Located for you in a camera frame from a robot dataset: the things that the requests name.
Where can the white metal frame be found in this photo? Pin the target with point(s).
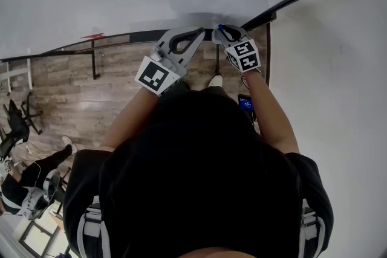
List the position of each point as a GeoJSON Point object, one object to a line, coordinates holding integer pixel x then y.
{"type": "Point", "coordinates": [18, 72]}

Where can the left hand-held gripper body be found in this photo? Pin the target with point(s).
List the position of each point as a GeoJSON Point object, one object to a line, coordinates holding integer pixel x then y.
{"type": "Point", "coordinates": [157, 75]}

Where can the black office chair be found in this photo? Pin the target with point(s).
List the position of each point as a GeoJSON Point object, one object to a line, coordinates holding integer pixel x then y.
{"type": "Point", "coordinates": [18, 122]}

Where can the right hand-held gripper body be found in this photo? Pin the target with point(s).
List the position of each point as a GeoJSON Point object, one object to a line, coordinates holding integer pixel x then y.
{"type": "Point", "coordinates": [243, 56]}

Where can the person's black shirt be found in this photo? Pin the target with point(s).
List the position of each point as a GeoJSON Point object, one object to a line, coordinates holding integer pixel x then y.
{"type": "Point", "coordinates": [193, 178]}

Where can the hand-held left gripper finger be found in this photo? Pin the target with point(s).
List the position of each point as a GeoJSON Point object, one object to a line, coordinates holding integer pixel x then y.
{"type": "Point", "coordinates": [190, 41]}
{"type": "Point", "coordinates": [187, 32]}

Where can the black whiteboard stand leg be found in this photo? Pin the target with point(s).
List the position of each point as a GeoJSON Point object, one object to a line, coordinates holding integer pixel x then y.
{"type": "Point", "coordinates": [217, 59]}
{"type": "Point", "coordinates": [95, 60]}

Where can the person's left forearm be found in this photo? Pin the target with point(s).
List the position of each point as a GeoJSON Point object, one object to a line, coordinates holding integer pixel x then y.
{"type": "Point", "coordinates": [130, 118]}

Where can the blue whiteboard marker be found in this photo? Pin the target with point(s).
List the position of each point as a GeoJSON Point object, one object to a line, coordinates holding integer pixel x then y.
{"type": "Point", "coordinates": [220, 27]}

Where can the small blue-screen device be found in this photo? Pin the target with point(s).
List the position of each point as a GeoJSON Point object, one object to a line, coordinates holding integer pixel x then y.
{"type": "Point", "coordinates": [245, 104]}

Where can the person's right forearm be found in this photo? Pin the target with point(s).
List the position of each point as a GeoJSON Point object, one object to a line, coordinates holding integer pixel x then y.
{"type": "Point", "coordinates": [269, 111]}

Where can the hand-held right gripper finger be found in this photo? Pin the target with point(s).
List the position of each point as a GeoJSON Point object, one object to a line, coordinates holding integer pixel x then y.
{"type": "Point", "coordinates": [232, 33]}

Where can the person's white shoe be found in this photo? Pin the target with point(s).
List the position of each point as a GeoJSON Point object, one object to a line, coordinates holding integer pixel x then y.
{"type": "Point", "coordinates": [69, 143]}
{"type": "Point", "coordinates": [216, 81]}

